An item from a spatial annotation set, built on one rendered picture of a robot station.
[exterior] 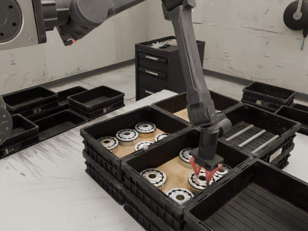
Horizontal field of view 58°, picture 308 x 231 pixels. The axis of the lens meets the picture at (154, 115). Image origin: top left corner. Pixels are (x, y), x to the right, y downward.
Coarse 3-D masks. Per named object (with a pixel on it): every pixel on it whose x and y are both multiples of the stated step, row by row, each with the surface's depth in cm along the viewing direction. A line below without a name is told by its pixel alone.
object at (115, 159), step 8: (128, 112) 133; (160, 112) 134; (104, 120) 126; (176, 120) 127; (184, 128) 120; (88, 136) 113; (168, 136) 114; (96, 144) 108; (152, 144) 108; (104, 152) 105; (136, 152) 103; (112, 160) 102; (120, 160) 99
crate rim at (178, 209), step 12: (156, 144) 108; (228, 144) 109; (132, 156) 101; (252, 156) 102; (132, 168) 95; (144, 180) 90; (216, 180) 90; (156, 192) 85; (204, 192) 85; (168, 204) 82
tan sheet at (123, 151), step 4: (156, 128) 140; (156, 132) 136; (160, 132) 136; (164, 132) 136; (140, 140) 130; (144, 140) 130; (148, 140) 130; (152, 140) 130; (136, 144) 126; (120, 148) 123; (124, 148) 123; (128, 148) 123; (132, 148) 123; (116, 152) 121; (120, 152) 121; (124, 152) 121; (128, 152) 121; (120, 156) 118
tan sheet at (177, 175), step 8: (176, 160) 116; (160, 168) 111; (168, 168) 111; (176, 168) 111; (184, 168) 112; (168, 176) 107; (176, 176) 107; (184, 176) 107; (168, 184) 103; (176, 184) 103; (184, 184) 103
